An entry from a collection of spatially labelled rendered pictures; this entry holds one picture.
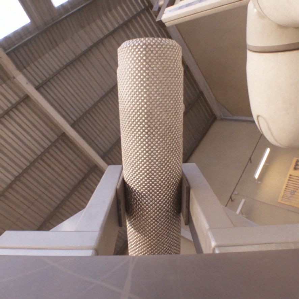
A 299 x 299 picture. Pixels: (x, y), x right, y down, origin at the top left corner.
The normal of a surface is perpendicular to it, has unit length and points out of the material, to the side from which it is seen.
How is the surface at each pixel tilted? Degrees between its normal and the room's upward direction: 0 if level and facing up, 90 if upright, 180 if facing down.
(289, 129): 100
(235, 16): 90
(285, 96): 93
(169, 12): 90
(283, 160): 90
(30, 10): 167
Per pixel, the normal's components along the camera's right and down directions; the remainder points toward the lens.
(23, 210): 0.79, -0.29
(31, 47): 0.78, 0.32
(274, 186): -0.42, -0.68
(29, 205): 0.59, 0.02
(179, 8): -0.61, -0.34
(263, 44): -0.83, 0.52
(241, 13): -0.57, 0.71
